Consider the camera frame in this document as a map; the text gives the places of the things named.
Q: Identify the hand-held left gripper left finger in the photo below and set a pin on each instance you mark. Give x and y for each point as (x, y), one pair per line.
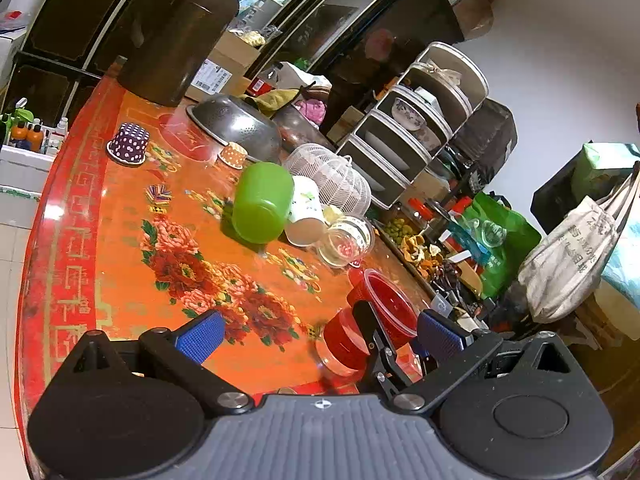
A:
(200, 336)

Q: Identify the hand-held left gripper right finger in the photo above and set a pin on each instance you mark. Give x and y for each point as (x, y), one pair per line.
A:
(441, 334)

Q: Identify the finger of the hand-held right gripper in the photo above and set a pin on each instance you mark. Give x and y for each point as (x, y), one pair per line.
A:
(376, 347)

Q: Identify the red plastic cup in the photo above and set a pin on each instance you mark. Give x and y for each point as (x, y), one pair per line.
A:
(390, 305)
(345, 342)

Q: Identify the clear glass cup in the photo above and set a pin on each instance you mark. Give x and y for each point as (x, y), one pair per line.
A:
(345, 242)

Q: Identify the green plastic cup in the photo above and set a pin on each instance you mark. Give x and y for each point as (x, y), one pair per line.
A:
(260, 202)

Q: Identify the white paper cup green print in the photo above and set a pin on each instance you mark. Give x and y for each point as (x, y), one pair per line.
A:
(306, 215)

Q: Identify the small orange paper cup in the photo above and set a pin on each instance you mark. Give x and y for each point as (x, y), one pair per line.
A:
(233, 155)

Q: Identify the purple polka dot cup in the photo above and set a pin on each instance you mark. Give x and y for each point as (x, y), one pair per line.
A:
(129, 142)

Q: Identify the tray of snacks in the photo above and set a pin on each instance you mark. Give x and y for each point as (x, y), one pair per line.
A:
(415, 245)

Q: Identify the green shopping bag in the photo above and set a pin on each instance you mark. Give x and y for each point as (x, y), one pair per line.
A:
(500, 240)

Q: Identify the beige canvas tote bag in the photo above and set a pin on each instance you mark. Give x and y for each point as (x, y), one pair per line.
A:
(565, 260)

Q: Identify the white plastic basket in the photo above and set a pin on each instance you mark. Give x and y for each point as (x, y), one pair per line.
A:
(330, 175)

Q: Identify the grey stacked dish rack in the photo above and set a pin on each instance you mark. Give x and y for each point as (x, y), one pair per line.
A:
(400, 150)

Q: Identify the black bag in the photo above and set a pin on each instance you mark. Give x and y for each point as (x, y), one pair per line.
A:
(487, 137)

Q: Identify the metal colander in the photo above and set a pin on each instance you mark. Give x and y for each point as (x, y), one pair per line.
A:
(235, 122)

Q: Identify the patterned ceramic bowl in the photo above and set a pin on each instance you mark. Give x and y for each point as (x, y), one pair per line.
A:
(409, 116)

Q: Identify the dark metal pot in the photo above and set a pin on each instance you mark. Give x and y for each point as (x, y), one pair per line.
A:
(295, 127)

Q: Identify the light green box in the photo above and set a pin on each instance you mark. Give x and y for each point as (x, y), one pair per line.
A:
(607, 165)

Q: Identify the white storage box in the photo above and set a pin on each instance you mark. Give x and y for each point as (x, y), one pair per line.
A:
(25, 167)

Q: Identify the pink cloth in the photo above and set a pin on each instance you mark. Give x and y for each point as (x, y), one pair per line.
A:
(310, 110)

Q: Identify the yellow-green cloth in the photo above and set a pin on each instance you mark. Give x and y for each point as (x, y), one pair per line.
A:
(275, 100)

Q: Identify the group of small bottles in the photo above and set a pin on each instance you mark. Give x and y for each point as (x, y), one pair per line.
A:
(27, 132)

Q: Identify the cardboard box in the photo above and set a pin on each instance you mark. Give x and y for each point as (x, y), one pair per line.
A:
(225, 62)

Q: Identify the dark brown bin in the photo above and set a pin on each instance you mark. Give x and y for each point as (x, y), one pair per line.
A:
(175, 35)

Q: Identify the black glass-door cabinet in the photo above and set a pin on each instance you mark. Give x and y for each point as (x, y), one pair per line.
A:
(350, 15)

